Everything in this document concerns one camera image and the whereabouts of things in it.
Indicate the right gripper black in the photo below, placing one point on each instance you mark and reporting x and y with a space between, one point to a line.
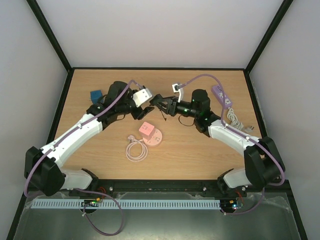
170 107

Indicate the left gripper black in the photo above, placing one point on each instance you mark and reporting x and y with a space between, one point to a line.
142 113

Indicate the black charger plug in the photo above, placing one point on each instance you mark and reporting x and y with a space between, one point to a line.
157 100

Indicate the pink cube socket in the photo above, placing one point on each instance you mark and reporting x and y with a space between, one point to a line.
147 130

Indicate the pink round socket base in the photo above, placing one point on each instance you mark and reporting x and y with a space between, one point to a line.
155 140

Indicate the dark blue cube adapter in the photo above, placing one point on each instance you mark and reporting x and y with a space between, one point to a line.
95 95

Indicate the purple power strip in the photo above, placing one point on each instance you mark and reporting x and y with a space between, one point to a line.
224 101

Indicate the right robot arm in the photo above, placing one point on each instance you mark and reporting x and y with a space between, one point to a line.
262 160

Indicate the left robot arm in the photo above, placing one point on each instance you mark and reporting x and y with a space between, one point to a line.
44 167

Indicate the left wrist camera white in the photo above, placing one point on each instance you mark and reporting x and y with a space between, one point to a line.
141 97

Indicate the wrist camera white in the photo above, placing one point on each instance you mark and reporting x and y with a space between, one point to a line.
141 97
178 89

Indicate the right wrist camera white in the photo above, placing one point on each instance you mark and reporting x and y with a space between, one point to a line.
178 89

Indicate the black frame rail front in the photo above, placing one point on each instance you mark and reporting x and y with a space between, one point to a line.
112 187

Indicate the light blue cable duct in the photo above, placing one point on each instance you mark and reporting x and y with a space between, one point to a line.
127 204

